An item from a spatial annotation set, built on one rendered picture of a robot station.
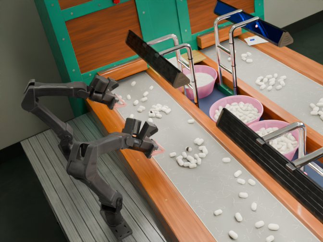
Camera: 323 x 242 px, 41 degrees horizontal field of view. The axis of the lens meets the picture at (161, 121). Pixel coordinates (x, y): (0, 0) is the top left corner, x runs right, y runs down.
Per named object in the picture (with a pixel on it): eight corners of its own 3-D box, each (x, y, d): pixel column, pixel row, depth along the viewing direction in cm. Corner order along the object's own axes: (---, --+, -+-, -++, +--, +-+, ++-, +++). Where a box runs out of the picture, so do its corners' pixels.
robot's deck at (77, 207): (102, 307, 153) (99, 301, 150) (22, 147, 244) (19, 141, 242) (293, 192, 181) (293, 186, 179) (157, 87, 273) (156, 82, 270)
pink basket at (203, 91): (210, 104, 239) (209, 90, 234) (167, 100, 250) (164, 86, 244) (224, 79, 258) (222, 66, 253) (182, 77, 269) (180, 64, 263)
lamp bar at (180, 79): (174, 89, 187) (172, 75, 183) (125, 43, 236) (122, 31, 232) (191, 83, 189) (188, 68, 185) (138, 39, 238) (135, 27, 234)
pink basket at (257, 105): (243, 147, 204) (242, 131, 199) (200, 130, 221) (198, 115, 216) (274, 119, 218) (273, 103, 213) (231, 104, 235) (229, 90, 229)
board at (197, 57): (158, 77, 256) (158, 75, 255) (148, 67, 267) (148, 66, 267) (206, 59, 264) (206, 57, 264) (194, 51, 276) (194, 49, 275)
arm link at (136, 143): (136, 134, 185) (122, 130, 181) (143, 135, 180) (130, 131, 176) (132, 150, 184) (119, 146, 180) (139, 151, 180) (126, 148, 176)
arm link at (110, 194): (111, 193, 180) (74, 155, 154) (124, 197, 176) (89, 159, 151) (105, 207, 177) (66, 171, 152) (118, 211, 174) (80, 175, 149)
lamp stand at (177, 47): (172, 130, 225) (157, 54, 199) (156, 113, 240) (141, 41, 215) (203, 117, 230) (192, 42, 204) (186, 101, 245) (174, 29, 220)
